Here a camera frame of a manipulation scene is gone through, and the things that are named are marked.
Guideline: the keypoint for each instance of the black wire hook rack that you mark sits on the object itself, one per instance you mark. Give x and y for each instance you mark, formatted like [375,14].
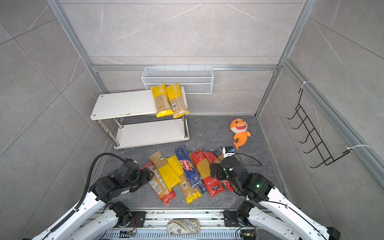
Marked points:
[313,136]

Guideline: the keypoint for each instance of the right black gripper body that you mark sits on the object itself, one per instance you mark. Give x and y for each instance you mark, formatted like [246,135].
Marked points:
[221,174]

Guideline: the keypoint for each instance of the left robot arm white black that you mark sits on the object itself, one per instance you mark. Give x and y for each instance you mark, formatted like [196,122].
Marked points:
[95,212]

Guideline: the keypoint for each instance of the yellow spaghetti bag with barcode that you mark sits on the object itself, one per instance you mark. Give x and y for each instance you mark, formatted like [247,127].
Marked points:
[176,101]

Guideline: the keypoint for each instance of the blue Barilla spaghetti box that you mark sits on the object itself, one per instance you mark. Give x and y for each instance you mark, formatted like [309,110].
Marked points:
[189,169]

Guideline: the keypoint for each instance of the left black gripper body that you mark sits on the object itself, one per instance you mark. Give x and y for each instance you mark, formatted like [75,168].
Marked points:
[140,180]

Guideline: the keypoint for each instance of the clear blue spaghetti bag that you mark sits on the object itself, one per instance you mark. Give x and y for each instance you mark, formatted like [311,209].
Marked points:
[219,154]

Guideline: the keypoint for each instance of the yellow wholewheat spaghetti bag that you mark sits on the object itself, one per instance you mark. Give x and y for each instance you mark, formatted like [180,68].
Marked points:
[161,101]

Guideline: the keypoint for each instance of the patterned cloth pouch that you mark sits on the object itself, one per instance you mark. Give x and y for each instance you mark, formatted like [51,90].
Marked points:
[183,226]

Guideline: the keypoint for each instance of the red yellow spaghetti bag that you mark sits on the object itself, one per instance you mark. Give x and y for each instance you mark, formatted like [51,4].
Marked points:
[213,186]

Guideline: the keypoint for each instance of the white two-tier shelf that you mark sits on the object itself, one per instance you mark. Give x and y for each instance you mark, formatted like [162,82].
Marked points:
[110,107]

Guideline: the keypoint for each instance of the long yellow spaghetti bag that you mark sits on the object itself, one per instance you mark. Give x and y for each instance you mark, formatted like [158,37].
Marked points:
[189,193]

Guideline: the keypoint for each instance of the red spaghetti bag with label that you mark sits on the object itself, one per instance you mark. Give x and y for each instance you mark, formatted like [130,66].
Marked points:
[158,185]

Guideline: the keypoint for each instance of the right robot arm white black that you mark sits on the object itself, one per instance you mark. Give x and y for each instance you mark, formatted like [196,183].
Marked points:
[266,207]

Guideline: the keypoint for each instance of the tan yellow pasta bag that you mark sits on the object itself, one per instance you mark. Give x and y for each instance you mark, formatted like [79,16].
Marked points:
[165,170]

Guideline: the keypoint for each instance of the white wire mesh basket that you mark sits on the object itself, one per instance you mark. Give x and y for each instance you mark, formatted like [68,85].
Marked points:
[194,80]

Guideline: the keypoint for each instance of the orange shark plush toy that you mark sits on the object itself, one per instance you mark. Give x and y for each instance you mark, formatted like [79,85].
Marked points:
[240,128]

